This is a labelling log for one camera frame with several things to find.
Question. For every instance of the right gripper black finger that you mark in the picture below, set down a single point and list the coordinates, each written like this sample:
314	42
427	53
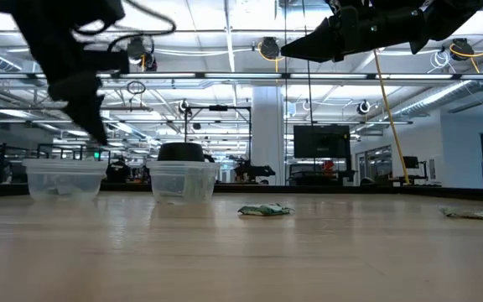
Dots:
325	52
321	35

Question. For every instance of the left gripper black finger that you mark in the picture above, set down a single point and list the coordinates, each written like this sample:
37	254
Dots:
99	117
83	119

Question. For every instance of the pale green sweetener packet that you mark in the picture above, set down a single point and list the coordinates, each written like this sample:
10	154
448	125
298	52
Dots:
476	213

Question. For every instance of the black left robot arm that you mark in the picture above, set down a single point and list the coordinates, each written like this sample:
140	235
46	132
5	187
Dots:
57	10

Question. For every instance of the black background robot arm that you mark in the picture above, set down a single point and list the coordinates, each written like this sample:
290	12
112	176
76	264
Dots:
252	170

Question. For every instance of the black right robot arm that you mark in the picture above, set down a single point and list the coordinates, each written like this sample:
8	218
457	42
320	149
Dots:
451	17

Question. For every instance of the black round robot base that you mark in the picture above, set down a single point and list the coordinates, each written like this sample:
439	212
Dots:
180	152

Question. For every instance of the person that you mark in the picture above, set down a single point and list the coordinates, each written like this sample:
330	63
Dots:
117	171

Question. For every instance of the clear plastic bin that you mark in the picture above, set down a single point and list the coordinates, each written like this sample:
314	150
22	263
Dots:
183	180
63	178

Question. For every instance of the small black ceiling reel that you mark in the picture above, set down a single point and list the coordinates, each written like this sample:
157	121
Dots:
183	105
364	107

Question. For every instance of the long ceiling light bar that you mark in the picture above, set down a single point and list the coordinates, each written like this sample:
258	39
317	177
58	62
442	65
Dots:
241	76

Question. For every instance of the black hanging monitor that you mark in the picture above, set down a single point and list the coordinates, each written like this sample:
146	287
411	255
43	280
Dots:
321	142

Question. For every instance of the white building pillar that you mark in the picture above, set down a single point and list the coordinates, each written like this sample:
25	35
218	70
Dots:
268	134

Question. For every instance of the red background object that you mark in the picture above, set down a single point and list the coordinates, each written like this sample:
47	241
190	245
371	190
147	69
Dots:
328	168

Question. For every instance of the small monitor on stand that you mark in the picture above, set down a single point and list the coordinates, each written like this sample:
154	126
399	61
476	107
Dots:
411	162

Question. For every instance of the black metal frame stand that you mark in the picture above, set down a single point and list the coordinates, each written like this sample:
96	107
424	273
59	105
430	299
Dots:
218	108

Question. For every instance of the black table edge rail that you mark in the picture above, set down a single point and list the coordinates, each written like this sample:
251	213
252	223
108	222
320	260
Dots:
308	189

